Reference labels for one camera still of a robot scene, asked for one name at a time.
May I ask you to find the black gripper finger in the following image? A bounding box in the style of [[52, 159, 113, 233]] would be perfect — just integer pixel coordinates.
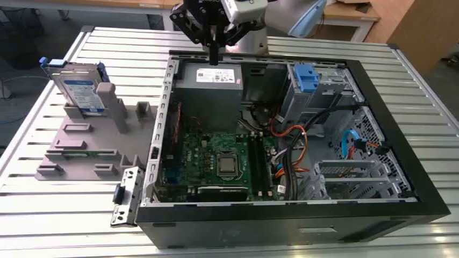
[[215, 22, 260, 67], [168, 7, 216, 67]]

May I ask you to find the hard disk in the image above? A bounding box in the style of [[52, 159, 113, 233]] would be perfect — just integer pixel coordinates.
[[37, 56, 109, 117]]

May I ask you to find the blue wire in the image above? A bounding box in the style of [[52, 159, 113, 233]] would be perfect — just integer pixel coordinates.
[[342, 128, 367, 162]]

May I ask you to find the orange and black wire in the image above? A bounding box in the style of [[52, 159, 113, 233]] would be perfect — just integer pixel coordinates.
[[355, 138, 391, 156]]

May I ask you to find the metal disk bay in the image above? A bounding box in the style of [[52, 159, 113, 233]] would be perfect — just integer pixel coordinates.
[[311, 160, 414, 201]]

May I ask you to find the wooden desk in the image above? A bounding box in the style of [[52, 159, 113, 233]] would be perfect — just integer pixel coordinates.
[[35, 0, 184, 32], [315, 0, 380, 43]]

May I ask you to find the blue drive latch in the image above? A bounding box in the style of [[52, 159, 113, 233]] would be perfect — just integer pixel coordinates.
[[292, 64, 320, 92]]

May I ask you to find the grey power supply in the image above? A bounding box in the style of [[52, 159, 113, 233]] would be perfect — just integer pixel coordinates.
[[171, 63, 244, 132]]

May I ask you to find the metal drive cage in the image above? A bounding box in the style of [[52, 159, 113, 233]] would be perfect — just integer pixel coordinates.
[[280, 63, 366, 127]]

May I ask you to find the green motherboard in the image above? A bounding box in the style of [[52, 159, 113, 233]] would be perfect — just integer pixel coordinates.
[[159, 131, 288, 202]]

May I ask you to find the black bin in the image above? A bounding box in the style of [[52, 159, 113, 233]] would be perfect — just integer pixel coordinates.
[[0, 26, 41, 70]]

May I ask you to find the black RAM slot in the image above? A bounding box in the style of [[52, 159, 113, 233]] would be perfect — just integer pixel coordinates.
[[250, 133, 264, 197], [258, 133, 274, 197]]

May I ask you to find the grey parts rack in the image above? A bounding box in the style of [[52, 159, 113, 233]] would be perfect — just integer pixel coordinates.
[[33, 82, 159, 182]]

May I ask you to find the silver CPU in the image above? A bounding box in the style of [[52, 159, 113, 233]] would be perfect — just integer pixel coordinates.
[[218, 157, 238, 174]]

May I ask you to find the wooden cabinet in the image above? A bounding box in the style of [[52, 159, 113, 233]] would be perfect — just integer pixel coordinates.
[[364, 0, 459, 78]]

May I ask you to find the CPU socket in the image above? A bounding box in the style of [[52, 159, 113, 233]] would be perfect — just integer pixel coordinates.
[[214, 150, 242, 181]]

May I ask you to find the black graphics card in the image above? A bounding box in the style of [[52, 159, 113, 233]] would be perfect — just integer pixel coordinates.
[[196, 185, 250, 202]]

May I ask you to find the black PC case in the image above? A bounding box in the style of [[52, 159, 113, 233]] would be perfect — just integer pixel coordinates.
[[136, 49, 452, 249]]

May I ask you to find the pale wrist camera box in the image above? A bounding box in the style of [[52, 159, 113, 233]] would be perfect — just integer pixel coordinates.
[[222, 0, 270, 24]]

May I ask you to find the red twisted wire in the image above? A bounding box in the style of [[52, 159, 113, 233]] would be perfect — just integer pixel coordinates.
[[173, 103, 183, 145]]

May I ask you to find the orange wire bundle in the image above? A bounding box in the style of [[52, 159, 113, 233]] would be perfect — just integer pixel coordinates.
[[268, 125, 310, 186]]

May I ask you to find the white cable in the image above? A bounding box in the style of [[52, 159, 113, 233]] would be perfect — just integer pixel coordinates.
[[0, 76, 51, 101]]

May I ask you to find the metal expansion slot bracket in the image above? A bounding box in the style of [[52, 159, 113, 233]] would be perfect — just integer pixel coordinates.
[[109, 166, 140, 226]]

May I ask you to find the black cable bundle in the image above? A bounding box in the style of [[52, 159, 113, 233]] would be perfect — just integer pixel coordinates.
[[284, 104, 362, 202]]

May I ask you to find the blue cable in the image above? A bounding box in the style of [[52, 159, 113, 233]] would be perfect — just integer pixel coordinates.
[[0, 114, 23, 125]]

